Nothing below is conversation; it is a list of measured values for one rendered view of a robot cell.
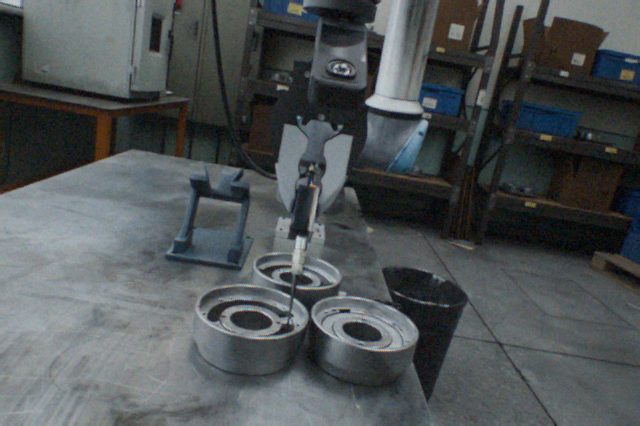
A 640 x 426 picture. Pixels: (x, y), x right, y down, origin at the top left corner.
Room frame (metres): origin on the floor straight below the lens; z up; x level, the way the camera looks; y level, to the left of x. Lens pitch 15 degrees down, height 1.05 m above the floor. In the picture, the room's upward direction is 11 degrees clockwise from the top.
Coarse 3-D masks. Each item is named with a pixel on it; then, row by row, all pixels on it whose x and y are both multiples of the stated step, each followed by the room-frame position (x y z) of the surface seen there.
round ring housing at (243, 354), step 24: (216, 288) 0.44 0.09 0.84; (240, 288) 0.46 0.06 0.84; (264, 288) 0.46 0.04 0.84; (240, 312) 0.43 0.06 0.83; (264, 312) 0.43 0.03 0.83; (216, 336) 0.36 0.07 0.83; (240, 336) 0.36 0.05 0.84; (264, 336) 0.36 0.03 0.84; (288, 336) 0.37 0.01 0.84; (216, 360) 0.37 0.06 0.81; (240, 360) 0.36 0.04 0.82; (264, 360) 0.36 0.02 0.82; (288, 360) 0.39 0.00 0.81
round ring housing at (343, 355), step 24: (312, 312) 0.43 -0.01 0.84; (336, 312) 0.46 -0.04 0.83; (360, 312) 0.47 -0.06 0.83; (384, 312) 0.47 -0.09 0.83; (312, 336) 0.41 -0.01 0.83; (336, 336) 0.39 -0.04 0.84; (360, 336) 0.45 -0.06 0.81; (384, 336) 0.43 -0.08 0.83; (408, 336) 0.44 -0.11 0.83; (336, 360) 0.38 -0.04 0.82; (360, 360) 0.38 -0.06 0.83; (384, 360) 0.38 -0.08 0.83; (408, 360) 0.40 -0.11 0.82; (360, 384) 0.38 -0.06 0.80
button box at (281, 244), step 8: (280, 224) 0.68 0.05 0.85; (288, 224) 0.69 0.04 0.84; (320, 224) 0.71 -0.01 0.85; (280, 232) 0.65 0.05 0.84; (320, 232) 0.68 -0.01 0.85; (280, 240) 0.65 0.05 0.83; (288, 240) 0.65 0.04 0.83; (312, 240) 0.65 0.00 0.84; (320, 240) 0.65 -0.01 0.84; (272, 248) 0.65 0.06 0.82; (280, 248) 0.65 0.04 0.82; (288, 248) 0.65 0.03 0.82; (312, 248) 0.65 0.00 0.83; (320, 248) 0.65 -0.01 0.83; (312, 256) 0.65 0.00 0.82; (320, 256) 0.65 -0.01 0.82
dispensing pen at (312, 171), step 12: (312, 168) 0.50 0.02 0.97; (312, 180) 0.50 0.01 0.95; (300, 192) 0.47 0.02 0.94; (312, 192) 0.47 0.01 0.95; (300, 204) 0.46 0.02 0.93; (300, 216) 0.46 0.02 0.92; (300, 228) 0.45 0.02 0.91; (300, 240) 0.46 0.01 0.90; (300, 252) 0.45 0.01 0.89; (300, 264) 0.45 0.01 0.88; (288, 312) 0.42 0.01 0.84
